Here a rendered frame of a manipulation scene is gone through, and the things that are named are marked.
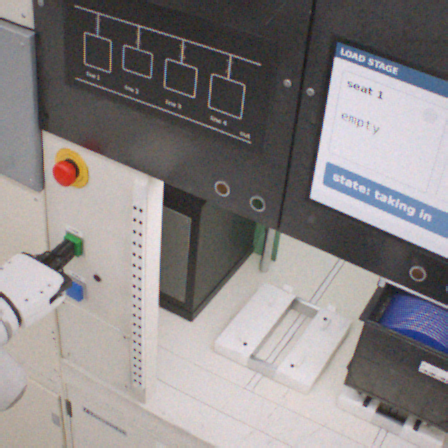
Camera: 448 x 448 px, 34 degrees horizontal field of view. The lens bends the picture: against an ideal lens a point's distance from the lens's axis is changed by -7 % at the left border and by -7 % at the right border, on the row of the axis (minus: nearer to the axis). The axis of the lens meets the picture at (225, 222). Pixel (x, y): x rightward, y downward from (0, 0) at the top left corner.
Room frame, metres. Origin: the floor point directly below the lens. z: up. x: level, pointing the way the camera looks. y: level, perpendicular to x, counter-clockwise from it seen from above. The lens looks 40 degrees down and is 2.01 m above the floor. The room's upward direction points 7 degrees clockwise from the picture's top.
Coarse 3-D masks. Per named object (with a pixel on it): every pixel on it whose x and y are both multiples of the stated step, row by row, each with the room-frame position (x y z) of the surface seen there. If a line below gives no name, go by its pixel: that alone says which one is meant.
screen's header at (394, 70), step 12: (336, 48) 0.72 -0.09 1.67; (348, 48) 0.71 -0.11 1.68; (348, 60) 0.71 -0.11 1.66; (360, 60) 0.71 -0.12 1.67; (372, 60) 0.70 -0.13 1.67; (384, 60) 0.69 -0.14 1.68; (384, 72) 0.69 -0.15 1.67; (396, 72) 0.69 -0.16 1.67; (408, 72) 0.68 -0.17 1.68; (420, 72) 0.68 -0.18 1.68; (420, 84) 0.68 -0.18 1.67; (432, 84) 0.67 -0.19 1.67; (444, 84) 0.67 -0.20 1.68; (444, 96) 0.66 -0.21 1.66
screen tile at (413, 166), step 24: (360, 96) 0.70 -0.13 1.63; (384, 96) 0.69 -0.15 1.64; (408, 96) 0.68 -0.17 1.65; (336, 120) 0.71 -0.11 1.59; (384, 120) 0.69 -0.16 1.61; (408, 120) 0.68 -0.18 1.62; (336, 144) 0.71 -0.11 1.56; (360, 144) 0.70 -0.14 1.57; (384, 144) 0.69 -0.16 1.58; (408, 144) 0.67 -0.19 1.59; (432, 144) 0.66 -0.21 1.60; (384, 168) 0.68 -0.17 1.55; (408, 168) 0.67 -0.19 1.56; (432, 168) 0.66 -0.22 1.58
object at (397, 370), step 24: (384, 288) 0.95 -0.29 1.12; (360, 336) 0.87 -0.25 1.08; (384, 336) 0.85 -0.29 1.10; (360, 360) 0.86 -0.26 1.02; (384, 360) 0.84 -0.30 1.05; (408, 360) 0.83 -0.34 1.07; (432, 360) 0.81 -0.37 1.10; (360, 384) 0.86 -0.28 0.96; (384, 384) 0.84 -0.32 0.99; (408, 384) 0.82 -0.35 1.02; (432, 384) 0.80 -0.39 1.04; (408, 408) 0.81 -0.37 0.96; (432, 408) 0.80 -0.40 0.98
